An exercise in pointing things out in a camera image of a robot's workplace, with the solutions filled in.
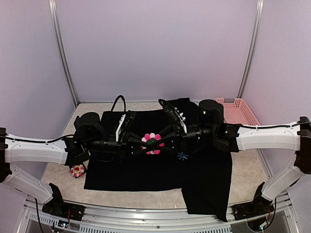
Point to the black t-shirt blue logo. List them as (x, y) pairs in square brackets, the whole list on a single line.
[(204, 176)]

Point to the flower brooch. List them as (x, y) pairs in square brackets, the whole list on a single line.
[(150, 139), (77, 169)]

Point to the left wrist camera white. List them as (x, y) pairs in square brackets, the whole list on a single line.
[(124, 124)]

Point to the pink plastic basket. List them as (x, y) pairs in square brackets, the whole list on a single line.
[(236, 111)]

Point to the front aluminium rail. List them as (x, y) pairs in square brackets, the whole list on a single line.
[(105, 219)]

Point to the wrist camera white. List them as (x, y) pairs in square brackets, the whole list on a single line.
[(124, 124), (175, 116)]

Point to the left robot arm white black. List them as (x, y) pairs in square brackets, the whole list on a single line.
[(70, 150)]

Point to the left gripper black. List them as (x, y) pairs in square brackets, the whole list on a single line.
[(128, 148)]

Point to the left aluminium frame post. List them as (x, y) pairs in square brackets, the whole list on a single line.
[(61, 51)]

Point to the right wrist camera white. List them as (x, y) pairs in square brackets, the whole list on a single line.
[(175, 116)]

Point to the right aluminium frame post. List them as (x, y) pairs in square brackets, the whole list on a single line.
[(252, 49)]

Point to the aluminium frame post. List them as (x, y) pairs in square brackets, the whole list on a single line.
[(252, 49), (61, 51)]

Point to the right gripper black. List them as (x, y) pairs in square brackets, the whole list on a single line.
[(182, 136)]

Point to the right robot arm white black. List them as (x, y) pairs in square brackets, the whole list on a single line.
[(228, 137)]

